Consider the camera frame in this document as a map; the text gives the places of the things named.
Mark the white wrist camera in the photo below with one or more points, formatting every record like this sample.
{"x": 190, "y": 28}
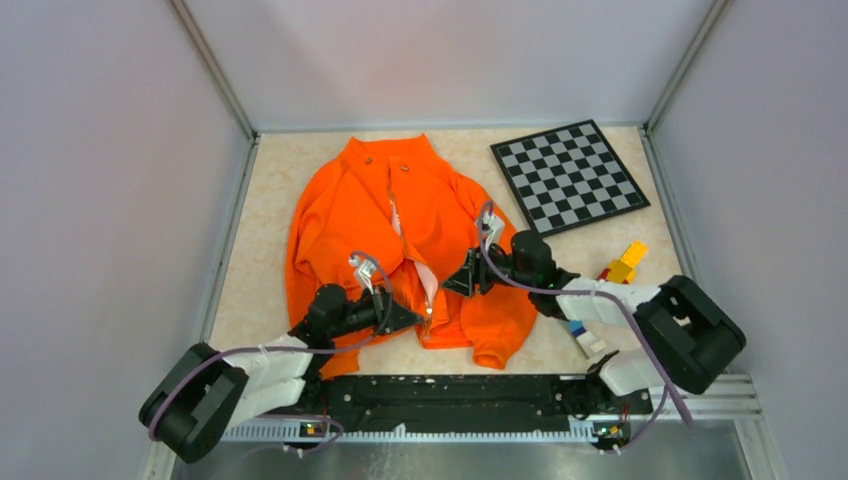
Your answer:
{"x": 363, "y": 271}
{"x": 492, "y": 227}

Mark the aluminium frame rail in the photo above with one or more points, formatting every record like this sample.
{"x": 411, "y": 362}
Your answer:
{"x": 602, "y": 435}

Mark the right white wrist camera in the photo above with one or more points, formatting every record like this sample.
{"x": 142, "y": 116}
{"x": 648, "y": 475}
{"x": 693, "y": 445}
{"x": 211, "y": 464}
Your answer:
{"x": 492, "y": 227}

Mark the orange zip-up jacket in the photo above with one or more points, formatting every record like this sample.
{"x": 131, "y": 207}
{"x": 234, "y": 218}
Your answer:
{"x": 400, "y": 202}

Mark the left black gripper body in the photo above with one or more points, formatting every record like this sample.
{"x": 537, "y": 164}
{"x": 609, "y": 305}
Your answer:
{"x": 362, "y": 314}

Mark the yellow red toy blocks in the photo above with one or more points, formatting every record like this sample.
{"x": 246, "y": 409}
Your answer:
{"x": 622, "y": 270}

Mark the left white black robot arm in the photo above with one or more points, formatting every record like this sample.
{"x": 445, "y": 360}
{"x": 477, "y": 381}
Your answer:
{"x": 208, "y": 391}

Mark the black and grey checkerboard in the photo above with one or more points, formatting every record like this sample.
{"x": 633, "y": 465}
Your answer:
{"x": 567, "y": 177}

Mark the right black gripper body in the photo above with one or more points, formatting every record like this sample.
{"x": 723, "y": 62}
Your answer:
{"x": 488, "y": 275}

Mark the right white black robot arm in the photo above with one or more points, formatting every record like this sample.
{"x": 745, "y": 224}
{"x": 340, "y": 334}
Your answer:
{"x": 686, "y": 339}

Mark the blue and white box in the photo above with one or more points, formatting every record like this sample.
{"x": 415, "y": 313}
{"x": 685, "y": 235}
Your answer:
{"x": 586, "y": 338}

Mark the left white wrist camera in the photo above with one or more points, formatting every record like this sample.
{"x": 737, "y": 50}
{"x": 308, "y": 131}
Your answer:
{"x": 363, "y": 271}

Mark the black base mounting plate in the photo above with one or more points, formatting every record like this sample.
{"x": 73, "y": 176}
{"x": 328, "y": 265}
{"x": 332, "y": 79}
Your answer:
{"x": 444, "y": 404}

